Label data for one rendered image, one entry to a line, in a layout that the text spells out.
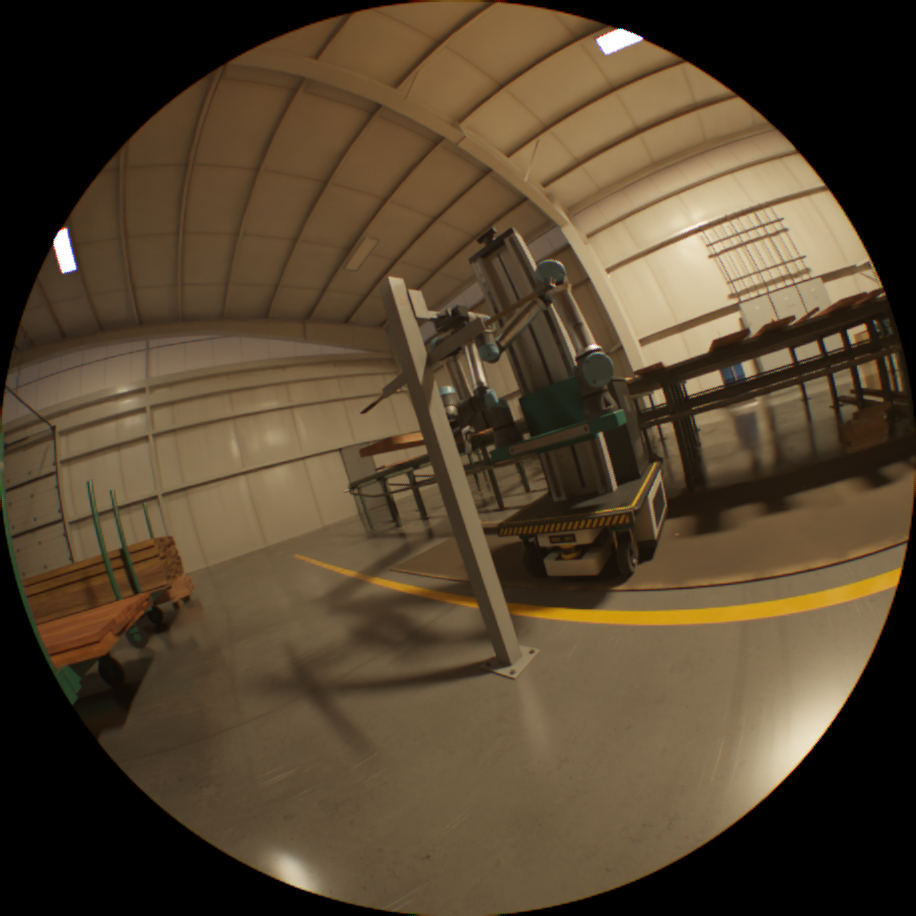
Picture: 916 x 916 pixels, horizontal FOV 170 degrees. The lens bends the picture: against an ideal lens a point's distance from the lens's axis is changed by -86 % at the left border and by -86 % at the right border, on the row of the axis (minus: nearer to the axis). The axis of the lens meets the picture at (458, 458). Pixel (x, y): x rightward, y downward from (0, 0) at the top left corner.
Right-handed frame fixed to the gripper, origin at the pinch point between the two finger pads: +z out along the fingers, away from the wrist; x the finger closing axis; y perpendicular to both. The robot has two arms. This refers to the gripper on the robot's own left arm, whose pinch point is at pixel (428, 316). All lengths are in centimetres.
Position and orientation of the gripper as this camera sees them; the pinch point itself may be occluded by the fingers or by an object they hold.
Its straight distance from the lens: 107.2
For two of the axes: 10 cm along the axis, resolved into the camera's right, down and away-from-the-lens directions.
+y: -2.6, -9.6, -0.4
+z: -6.9, 2.2, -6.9
